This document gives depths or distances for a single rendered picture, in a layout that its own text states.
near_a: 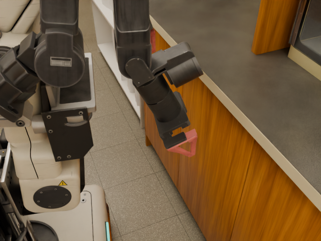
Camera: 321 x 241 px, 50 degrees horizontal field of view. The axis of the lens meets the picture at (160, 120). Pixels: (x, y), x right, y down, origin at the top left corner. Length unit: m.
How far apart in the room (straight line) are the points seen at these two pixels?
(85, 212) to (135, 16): 1.11
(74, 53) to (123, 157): 1.58
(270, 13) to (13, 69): 0.81
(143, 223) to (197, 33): 0.99
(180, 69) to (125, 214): 1.31
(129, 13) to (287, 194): 0.62
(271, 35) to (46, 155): 0.79
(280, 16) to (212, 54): 0.24
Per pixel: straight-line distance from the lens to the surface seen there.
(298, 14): 1.15
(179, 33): 1.31
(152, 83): 0.62
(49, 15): 0.55
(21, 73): 0.60
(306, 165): 0.85
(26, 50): 0.59
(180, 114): 0.69
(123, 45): 0.57
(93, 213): 1.52
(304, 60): 1.18
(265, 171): 1.00
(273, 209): 1.04
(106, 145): 2.18
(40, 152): 0.93
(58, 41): 0.55
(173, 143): 0.67
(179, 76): 0.63
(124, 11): 0.55
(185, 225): 1.80
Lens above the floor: 1.53
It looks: 41 degrees down
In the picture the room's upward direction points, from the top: straight up
